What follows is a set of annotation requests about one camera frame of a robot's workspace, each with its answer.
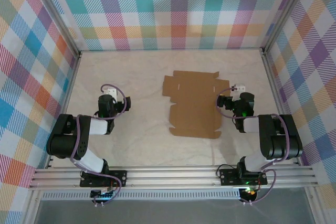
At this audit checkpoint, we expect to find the brown cardboard box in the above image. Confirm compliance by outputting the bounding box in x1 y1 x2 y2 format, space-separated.
162 70 231 138

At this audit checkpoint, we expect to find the aluminium side rail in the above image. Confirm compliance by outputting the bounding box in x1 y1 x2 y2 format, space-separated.
261 48 301 166
45 50 82 169

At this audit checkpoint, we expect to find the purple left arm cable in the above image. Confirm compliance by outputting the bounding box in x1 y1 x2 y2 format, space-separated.
70 84 127 206

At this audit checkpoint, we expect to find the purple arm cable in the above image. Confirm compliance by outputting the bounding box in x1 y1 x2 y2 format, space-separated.
70 84 127 206
215 86 291 206

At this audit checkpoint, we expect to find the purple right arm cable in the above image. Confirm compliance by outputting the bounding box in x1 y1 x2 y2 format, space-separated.
215 86 291 206

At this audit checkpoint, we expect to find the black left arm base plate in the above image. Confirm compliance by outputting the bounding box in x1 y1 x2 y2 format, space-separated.
79 170 128 188

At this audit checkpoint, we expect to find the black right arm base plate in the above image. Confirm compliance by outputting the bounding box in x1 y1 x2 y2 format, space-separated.
219 167 268 186

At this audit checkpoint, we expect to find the long aluminium mounting rail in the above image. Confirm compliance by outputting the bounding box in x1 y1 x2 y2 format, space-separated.
28 165 319 190

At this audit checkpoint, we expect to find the slotted grey cable duct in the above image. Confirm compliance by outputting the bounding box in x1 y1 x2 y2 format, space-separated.
41 191 242 200

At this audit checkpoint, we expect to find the aluminium corner post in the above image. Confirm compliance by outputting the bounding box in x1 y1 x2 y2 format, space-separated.
26 0 81 56
261 0 313 54

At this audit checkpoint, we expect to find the aluminium frame leg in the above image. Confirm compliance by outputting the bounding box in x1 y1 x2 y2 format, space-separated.
304 187 328 224
22 189 44 224

